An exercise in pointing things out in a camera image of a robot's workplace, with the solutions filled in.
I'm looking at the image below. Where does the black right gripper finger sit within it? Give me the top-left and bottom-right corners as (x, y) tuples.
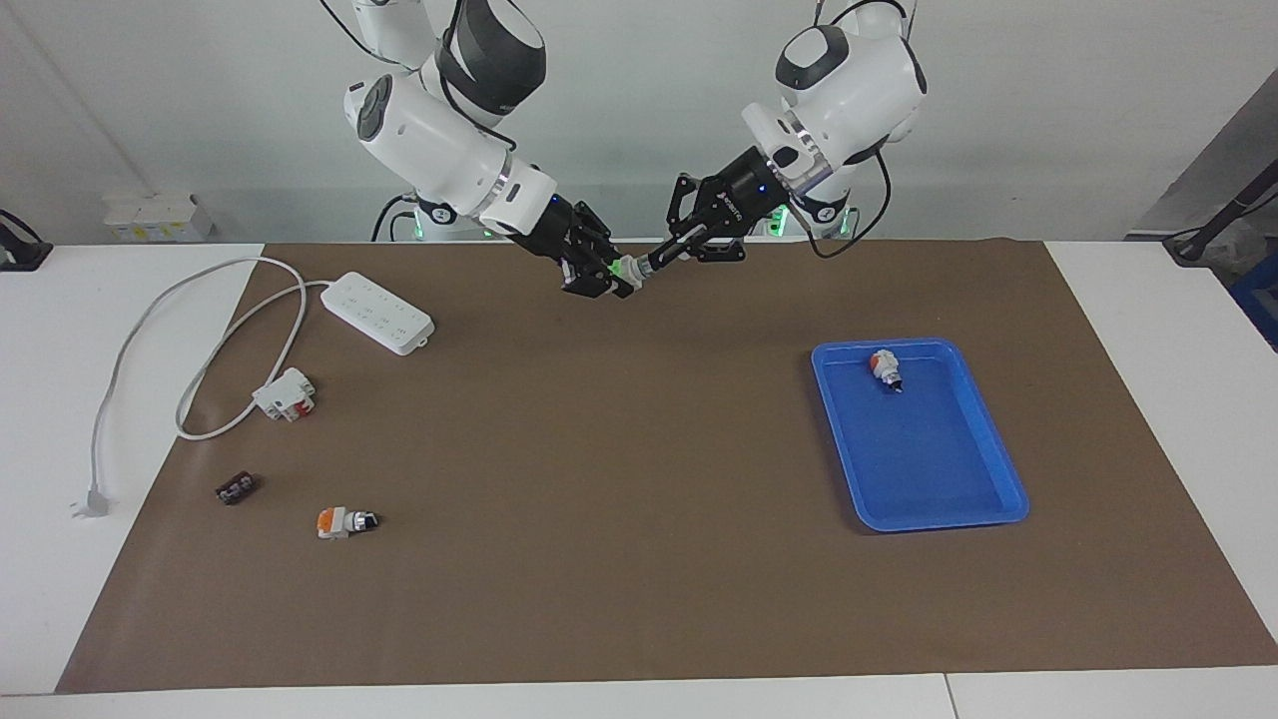
(564, 265), (635, 299)
(577, 200), (618, 266)

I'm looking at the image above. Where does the black clamp mount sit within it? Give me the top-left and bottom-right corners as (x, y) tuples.
(0, 210), (53, 273)

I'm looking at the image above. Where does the brown paper mat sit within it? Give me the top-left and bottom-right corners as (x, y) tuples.
(55, 240), (1278, 695)

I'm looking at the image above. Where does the black pole stand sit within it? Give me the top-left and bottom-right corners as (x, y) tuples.
(1163, 160), (1278, 266)

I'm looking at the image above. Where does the white power strip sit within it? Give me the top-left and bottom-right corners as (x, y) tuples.
(319, 272), (436, 357)

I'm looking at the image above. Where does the white red switch block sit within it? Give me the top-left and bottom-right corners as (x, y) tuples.
(252, 366), (318, 423)

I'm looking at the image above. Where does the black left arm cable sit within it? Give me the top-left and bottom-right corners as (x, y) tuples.
(811, 145), (893, 261)

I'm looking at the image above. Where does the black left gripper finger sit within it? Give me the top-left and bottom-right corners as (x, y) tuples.
(649, 225), (748, 273)
(667, 175), (722, 236)

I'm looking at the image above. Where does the grey partition panel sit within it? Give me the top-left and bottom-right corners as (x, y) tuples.
(1133, 70), (1278, 241)

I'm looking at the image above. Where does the black base cable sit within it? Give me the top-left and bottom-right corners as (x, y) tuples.
(372, 193), (415, 243)

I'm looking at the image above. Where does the green white rotary switch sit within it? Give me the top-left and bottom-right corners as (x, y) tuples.
(607, 255), (660, 293)

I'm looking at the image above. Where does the white power cable with plug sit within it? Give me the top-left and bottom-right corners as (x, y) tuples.
(70, 255), (335, 520)

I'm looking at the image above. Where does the blue plastic tray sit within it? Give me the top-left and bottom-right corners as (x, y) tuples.
(811, 338), (1030, 533)

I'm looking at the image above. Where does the blue crate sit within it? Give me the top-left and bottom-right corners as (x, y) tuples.
(1230, 275), (1278, 353)

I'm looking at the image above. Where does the white cardboard box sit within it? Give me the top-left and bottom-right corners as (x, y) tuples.
(105, 193), (216, 243)

